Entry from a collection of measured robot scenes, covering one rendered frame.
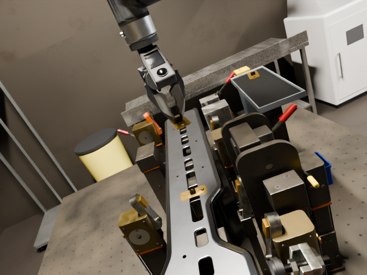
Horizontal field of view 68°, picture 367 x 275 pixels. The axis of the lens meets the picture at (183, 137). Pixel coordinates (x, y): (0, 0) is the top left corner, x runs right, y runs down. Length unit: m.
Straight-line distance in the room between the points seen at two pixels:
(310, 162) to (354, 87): 2.53
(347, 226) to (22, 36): 2.95
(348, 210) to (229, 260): 0.58
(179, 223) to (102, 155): 1.91
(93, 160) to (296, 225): 2.25
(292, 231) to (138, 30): 0.51
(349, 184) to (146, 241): 0.78
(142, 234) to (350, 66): 2.66
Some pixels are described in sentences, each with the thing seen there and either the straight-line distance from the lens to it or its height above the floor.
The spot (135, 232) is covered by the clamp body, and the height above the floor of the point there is 1.01.
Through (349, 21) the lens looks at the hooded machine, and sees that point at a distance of 3.01.
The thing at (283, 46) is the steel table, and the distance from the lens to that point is 2.56.
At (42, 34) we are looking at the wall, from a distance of 3.11.
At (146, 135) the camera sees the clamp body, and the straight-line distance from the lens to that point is 1.35.
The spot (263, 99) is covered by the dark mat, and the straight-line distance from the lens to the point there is 0.88.
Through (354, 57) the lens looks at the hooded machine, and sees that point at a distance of 3.11.
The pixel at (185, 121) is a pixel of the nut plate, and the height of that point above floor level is 1.24.
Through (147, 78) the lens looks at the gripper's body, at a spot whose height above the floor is 1.38.
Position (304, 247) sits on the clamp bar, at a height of 1.21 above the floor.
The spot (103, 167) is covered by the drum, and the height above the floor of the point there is 0.46.
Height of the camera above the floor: 1.50
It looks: 25 degrees down
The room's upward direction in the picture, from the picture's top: 24 degrees counter-clockwise
